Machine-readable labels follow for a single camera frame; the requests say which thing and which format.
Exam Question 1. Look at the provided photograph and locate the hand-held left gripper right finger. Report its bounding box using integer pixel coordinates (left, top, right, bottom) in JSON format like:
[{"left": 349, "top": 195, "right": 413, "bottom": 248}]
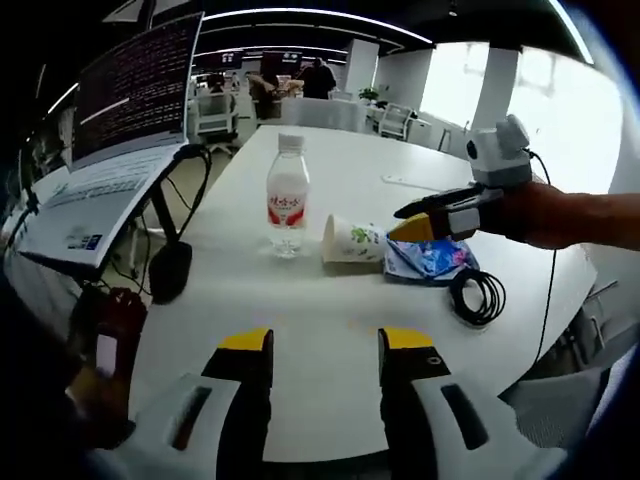
[{"left": 378, "top": 326, "right": 566, "bottom": 480}]

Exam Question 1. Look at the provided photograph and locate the white partition panel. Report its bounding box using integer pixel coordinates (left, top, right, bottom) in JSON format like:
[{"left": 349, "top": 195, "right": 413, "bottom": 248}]
[{"left": 281, "top": 96, "right": 370, "bottom": 134}]

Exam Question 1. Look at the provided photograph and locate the white office chair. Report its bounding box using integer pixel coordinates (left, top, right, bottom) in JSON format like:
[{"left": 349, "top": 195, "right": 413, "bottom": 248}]
[
  {"left": 196, "top": 91, "right": 240, "bottom": 147},
  {"left": 377, "top": 102, "right": 417, "bottom": 140}
]

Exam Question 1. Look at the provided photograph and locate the white open laptop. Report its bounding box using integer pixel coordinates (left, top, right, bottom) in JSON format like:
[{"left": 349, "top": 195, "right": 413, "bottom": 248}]
[{"left": 17, "top": 12, "right": 206, "bottom": 275}]

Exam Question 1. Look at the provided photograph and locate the black laptop stand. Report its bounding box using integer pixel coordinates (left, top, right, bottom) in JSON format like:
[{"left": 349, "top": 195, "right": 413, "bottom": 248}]
[{"left": 107, "top": 143, "right": 212, "bottom": 306}]

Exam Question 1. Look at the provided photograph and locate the grey mesh office chair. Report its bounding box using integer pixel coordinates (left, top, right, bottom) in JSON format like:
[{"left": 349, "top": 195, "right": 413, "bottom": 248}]
[{"left": 498, "top": 349, "right": 632, "bottom": 451}]

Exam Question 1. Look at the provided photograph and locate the blue plastic packet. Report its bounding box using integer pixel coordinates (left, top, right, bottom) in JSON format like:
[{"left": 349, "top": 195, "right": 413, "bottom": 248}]
[{"left": 383, "top": 236, "right": 481, "bottom": 287}]

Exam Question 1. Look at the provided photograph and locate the green printed paper cup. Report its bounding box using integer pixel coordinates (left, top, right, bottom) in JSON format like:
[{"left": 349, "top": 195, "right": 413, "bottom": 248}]
[{"left": 320, "top": 214, "right": 389, "bottom": 267}]

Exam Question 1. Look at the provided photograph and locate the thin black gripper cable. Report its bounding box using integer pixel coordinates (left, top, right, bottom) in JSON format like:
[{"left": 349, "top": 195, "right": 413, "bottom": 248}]
[{"left": 523, "top": 148, "right": 560, "bottom": 367}]

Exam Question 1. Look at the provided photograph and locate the black pouch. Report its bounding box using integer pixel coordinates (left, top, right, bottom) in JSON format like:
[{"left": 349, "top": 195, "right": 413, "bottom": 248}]
[{"left": 148, "top": 241, "right": 194, "bottom": 305}]

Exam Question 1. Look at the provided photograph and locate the white table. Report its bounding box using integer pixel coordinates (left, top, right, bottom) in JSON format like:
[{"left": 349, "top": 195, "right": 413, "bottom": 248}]
[{"left": 127, "top": 124, "right": 599, "bottom": 464}]

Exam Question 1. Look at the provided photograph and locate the clear plastic water bottle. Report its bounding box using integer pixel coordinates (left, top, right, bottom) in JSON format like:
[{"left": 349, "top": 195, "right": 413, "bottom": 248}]
[{"left": 265, "top": 132, "right": 311, "bottom": 259}]

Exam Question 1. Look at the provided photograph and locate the person's right hand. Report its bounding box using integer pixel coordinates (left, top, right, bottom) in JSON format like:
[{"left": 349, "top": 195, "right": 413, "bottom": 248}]
[{"left": 479, "top": 182, "right": 567, "bottom": 246}]

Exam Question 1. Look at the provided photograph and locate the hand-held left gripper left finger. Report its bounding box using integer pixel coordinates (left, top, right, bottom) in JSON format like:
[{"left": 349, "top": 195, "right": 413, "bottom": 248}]
[{"left": 114, "top": 327, "right": 275, "bottom": 480}]

